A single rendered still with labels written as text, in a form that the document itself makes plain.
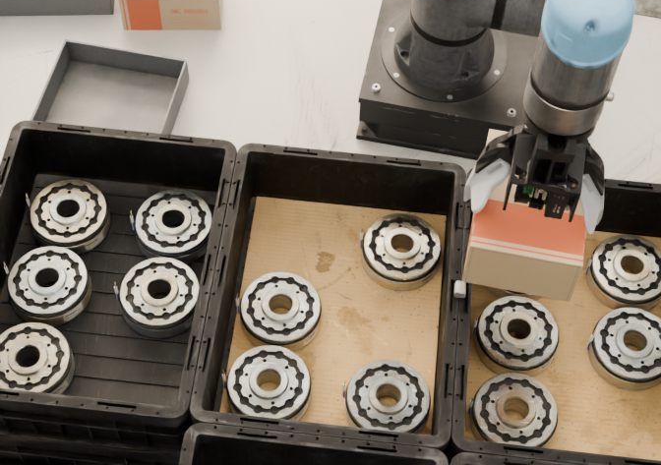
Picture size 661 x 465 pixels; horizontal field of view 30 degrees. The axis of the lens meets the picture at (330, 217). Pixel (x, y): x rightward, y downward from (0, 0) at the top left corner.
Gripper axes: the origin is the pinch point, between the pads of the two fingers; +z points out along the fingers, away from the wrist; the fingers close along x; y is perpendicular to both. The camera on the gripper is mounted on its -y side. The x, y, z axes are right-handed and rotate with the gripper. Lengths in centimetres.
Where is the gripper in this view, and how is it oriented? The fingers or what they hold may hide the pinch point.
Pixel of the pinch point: (531, 205)
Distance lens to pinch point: 137.8
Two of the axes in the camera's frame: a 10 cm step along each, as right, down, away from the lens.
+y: -2.0, 8.2, -5.4
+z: -0.2, 5.5, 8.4
